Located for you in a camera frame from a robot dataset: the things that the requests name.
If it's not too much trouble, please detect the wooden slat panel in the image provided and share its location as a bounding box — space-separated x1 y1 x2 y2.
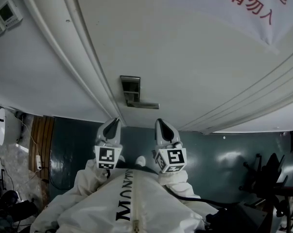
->
29 115 55 179

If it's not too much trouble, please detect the person's left forearm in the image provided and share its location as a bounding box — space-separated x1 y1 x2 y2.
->
74 159 110 196

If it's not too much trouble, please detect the white door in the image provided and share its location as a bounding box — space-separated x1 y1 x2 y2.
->
73 0 293 134

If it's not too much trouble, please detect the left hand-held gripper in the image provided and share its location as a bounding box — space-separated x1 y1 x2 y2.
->
94 117 124 171

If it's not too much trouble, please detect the white round appliance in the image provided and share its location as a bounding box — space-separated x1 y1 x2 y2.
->
0 107 23 147

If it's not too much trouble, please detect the black office chair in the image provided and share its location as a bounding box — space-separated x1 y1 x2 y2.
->
238 153 289 203

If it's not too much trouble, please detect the black bag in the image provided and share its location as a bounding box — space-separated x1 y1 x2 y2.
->
0 190 39 224

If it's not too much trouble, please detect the black case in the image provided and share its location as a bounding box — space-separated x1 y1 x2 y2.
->
206 206 275 233

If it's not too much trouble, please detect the metal door lock handle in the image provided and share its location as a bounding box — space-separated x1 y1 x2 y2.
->
120 75 160 110

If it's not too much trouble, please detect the white paper notice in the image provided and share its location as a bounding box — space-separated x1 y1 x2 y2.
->
169 0 293 55

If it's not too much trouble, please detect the black cable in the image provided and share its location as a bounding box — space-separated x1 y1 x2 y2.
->
164 185 224 208

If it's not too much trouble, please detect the person's white coverall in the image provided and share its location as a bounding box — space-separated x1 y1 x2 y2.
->
29 167 207 233

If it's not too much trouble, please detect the person's right forearm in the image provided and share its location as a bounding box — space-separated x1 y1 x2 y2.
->
158 170 202 200

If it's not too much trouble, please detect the white door frame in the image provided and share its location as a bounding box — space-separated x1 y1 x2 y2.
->
16 0 127 128

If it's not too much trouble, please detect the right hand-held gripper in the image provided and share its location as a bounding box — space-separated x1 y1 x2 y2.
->
151 118 188 174

